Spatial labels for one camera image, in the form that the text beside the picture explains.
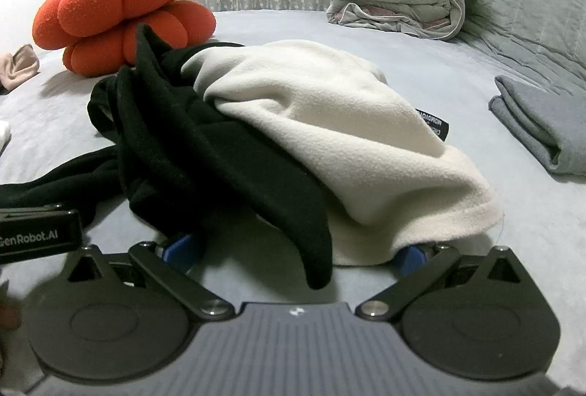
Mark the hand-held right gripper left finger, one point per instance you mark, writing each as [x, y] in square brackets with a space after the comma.
[177, 252]

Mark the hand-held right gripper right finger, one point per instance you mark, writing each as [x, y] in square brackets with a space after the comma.
[412, 257]

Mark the cream and black raglan sweatshirt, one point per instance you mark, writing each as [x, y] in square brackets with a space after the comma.
[343, 139]

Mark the crumpled beige cloth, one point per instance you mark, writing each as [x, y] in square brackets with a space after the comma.
[18, 68]

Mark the folded grey garment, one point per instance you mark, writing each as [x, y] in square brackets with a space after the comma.
[545, 126]

